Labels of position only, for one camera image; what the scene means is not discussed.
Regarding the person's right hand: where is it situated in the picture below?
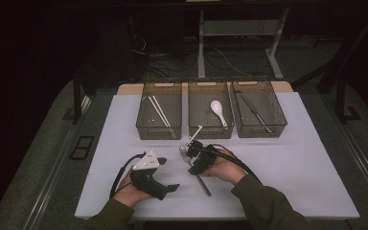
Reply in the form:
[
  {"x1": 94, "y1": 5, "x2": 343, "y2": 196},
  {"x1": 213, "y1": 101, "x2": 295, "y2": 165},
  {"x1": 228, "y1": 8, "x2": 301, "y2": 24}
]
[{"x1": 203, "y1": 149, "x2": 248, "y2": 186}]

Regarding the steel table knife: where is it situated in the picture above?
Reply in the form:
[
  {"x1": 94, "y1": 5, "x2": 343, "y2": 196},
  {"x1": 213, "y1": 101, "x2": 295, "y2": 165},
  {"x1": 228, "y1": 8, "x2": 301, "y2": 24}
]
[{"x1": 240, "y1": 94, "x2": 274, "y2": 134}]

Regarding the person's left hand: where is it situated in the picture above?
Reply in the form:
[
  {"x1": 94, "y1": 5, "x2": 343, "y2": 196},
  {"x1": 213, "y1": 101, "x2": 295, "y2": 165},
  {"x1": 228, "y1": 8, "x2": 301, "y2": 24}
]
[{"x1": 112, "y1": 172, "x2": 154, "y2": 209}]

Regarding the black floor cable bundle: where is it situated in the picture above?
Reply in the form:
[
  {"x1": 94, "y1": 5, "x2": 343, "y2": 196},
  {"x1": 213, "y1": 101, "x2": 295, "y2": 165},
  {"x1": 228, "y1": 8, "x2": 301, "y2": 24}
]
[{"x1": 128, "y1": 32, "x2": 202, "y2": 81}]

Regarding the white table mat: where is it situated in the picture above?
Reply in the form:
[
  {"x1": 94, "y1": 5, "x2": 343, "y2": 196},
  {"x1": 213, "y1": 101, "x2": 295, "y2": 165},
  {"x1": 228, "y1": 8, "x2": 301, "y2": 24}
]
[{"x1": 75, "y1": 91, "x2": 360, "y2": 221}]

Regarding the black metal stand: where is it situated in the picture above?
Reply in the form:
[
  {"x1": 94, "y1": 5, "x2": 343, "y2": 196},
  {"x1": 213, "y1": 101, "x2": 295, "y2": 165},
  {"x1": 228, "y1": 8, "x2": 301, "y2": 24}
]
[{"x1": 291, "y1": 9, "x2": 368, "y2": 126}]

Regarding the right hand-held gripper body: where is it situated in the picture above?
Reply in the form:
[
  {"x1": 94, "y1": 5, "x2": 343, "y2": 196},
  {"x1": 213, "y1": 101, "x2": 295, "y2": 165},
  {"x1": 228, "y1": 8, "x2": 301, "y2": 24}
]
[{"x1": 186, "y1": 125, "x2": 222, "y2": 173}]

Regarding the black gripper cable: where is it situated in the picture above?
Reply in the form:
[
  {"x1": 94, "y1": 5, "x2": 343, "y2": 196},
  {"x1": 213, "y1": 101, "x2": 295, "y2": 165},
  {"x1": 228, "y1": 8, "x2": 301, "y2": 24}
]
[
  {"x1": 108, "y1": 151, "x2": 147, "y2": 199},
  {"x1": 209, "y1": 143, "x2": 262, "y2": 185}
]

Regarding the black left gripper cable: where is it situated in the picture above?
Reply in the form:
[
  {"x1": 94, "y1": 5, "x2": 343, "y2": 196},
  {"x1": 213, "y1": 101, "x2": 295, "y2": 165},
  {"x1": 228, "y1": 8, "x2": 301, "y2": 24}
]
[{"x1": 108, "y1": 151, "x2": 147, "y2": 199}]

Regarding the white metal desk frame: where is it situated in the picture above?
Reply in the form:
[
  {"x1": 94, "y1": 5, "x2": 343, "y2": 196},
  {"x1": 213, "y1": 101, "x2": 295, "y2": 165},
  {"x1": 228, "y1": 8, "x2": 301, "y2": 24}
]
[{"x1": 196, "y1": 7, "x2": 291, "y2": 81}]

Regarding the steel fork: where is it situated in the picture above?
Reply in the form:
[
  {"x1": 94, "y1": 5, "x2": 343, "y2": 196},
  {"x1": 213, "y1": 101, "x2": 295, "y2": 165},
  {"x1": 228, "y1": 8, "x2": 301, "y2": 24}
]
[{"x1": 177, "y1": 145, "x2": 213, "y2": 197}]

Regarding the white ceramic spoon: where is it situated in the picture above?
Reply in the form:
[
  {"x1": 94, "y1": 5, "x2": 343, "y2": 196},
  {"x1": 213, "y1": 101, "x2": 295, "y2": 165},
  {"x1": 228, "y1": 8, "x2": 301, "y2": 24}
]
[{"x1": 210, "y1": 100, "x2": 229, "y2": 130}]

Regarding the smoky transparent plastic bin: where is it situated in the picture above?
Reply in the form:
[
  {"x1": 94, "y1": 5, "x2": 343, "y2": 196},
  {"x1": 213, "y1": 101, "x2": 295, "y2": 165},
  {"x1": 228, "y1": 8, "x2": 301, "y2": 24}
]
[
  {"x1": 135, "y1": 80, "x2": 184, "y2": 141},
  {"x1": 230, "y1": 78, "x2": 288, "y2": 139},
  {"x1": 187, "y1": 80, "x2": 235, "y2": 141}
]

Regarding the wooden table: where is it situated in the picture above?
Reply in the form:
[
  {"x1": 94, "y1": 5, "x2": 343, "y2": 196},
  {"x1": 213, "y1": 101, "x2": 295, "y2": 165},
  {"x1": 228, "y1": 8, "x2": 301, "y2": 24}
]
[{"x1": 117, "y1": 80, "x2": 294, "y2": 96}]

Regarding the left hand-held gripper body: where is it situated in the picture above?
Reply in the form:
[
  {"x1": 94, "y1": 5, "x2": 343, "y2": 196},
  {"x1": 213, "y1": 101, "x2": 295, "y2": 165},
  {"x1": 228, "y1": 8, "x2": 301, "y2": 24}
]
[{"x1": 128, "y1": 149, "x2": 171, "y2": 202}]

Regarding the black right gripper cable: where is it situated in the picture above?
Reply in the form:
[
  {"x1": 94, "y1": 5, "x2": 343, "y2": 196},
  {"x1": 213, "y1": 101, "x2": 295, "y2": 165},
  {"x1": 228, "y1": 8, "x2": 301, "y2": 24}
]
[{"x1": 209, "y1": 143, "x2": 262, "y2": 185}]

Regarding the white floor cable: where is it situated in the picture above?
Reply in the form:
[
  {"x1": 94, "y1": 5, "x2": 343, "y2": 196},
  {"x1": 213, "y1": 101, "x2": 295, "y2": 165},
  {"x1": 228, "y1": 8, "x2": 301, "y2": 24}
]
[{"x1": 215, "y1": 47, "x2": 254, "y2": 79}]

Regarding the aluminium floor rail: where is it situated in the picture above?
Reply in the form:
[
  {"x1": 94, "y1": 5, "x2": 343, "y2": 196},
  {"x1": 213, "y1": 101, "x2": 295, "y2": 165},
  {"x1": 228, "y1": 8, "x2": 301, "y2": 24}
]
[
  {"x1": 21, "y1": 95, "x2": 92, "y2": 230},
  {"x1": 330, "y1": 108, "x2": 368, "y2": 207}
]

